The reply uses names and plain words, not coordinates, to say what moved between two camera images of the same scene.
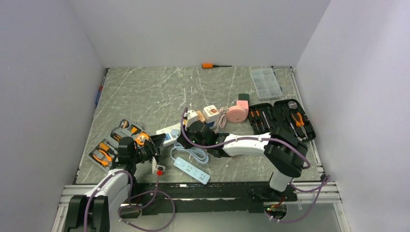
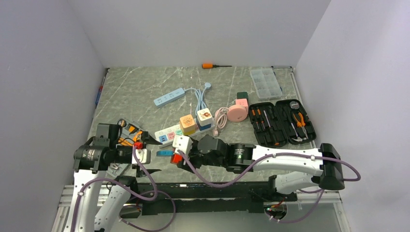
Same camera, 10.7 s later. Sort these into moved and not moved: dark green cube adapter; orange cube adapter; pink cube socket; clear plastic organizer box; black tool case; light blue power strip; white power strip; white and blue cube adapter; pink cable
Moved: light blue power strip; white and blue cube adapter; orange cube adapter
Not moved: dark green cube adapter; clear plastic organizer box; black tool case; white power strip; pink cable; pink cube socket
